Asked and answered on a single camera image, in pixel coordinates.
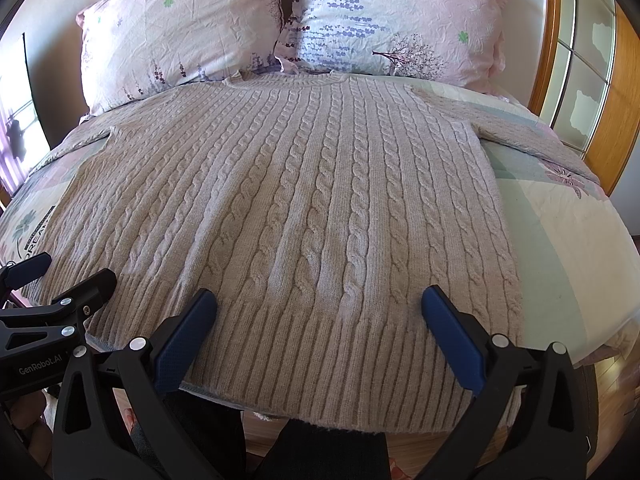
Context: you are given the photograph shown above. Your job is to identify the beige cable-knit sweater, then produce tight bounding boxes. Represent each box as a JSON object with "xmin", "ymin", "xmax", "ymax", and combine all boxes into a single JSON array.
[{"xmin": 24, "ymin": 74, "xmax": 588, "ymax": 432}]

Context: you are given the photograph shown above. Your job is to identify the pink floral pillow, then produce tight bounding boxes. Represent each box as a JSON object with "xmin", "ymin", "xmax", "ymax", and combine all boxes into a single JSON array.
[
  {"xmin": 76, "ymin": 0, "xmax": 282, "ymax": 116},
  {"xmin": 274, "ymin": 0, "xmax": 509, "ymax": 93}
]

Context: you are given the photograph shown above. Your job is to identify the pink floral left pillow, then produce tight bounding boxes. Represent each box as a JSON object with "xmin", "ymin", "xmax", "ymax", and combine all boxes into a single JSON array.
[{"xmin": 76, "ymin": 0, "xmax": 282, "ymax": 116}]

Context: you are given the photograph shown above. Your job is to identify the pink floral right pillow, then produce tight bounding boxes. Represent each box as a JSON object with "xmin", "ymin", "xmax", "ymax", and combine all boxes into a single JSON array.
[{"xmin": 274, "ymin": 0, "xmax": 509, "ymax": 93}]

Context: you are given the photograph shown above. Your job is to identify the wooden framed glass door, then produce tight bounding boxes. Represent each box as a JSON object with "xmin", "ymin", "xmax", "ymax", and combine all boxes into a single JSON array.
[{"xmin": 528, "ymin": 0, "xmax": 639, "ymax": 194}]

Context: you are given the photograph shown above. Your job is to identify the pastel patchwork bed sheet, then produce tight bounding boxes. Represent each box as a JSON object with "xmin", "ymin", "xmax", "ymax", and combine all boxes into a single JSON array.
[{"xmin": 0, "ymin": 77, "xmax": 640, "ymax": 366}]

